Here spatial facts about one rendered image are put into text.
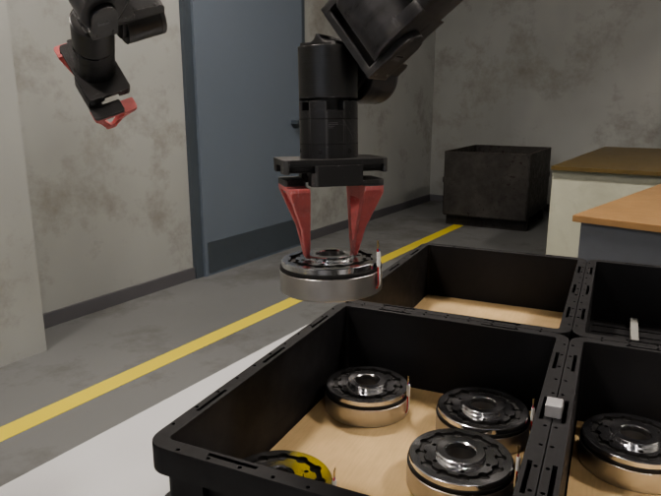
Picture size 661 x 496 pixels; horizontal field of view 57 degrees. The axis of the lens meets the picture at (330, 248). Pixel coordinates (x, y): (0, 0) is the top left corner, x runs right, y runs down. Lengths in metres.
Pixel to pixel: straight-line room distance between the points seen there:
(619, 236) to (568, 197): 1.97
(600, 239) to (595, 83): 4.50
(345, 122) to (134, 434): 0.63
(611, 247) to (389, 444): 2.09
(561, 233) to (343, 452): 4.08
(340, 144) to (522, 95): 6.71
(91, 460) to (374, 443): 0.45
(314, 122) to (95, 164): 3.21
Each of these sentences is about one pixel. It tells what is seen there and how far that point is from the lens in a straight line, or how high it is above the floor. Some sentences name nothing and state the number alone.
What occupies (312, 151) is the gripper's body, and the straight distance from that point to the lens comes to 0.59.
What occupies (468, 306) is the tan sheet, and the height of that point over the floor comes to 0.83.
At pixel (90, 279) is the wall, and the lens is 3.81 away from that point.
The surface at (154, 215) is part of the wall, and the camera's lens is 4.05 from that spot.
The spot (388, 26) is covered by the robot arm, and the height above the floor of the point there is 1.26.
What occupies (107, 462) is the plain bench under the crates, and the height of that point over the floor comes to 0.70.
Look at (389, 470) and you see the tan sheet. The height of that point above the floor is 0.83.
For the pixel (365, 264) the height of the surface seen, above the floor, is 1.05.
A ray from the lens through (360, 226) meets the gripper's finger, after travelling 0.61.
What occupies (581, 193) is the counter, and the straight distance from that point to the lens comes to 4.62.
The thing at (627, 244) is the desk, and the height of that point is 0.65.
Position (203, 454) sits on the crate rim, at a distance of 0.52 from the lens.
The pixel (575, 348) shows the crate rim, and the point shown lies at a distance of 0.75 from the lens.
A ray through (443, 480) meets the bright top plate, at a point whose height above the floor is 0.86.
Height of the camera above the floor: 1.20
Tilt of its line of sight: 14 degrees down
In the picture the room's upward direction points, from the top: straight up
